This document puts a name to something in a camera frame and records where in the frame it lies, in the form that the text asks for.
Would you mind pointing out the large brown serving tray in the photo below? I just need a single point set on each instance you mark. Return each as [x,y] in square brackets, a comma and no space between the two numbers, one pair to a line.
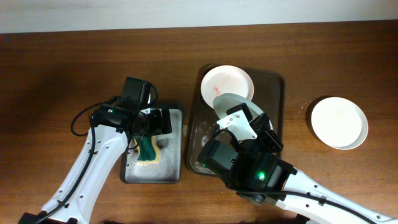
[269,95]

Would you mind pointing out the small black sponge tray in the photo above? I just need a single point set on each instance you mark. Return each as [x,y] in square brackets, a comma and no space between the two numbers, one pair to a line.
[168,170]

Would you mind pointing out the white plate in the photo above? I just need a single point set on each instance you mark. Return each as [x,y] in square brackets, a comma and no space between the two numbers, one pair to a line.
[226,79]
[227,101]
[339,123]

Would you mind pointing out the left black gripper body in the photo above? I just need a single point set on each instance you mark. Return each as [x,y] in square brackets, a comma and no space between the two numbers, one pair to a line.
[152,124]

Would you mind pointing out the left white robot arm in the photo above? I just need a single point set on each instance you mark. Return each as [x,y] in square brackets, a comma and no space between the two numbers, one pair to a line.
[118,125]

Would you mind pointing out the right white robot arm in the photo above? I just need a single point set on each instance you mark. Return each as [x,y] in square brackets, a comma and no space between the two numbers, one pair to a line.
[242,154]

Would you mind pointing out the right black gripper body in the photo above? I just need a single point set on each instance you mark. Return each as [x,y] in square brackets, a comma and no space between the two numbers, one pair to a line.
[265,141]

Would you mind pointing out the green and yellow sponge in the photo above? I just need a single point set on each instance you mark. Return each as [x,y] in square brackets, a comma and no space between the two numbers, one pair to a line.
[149,152]

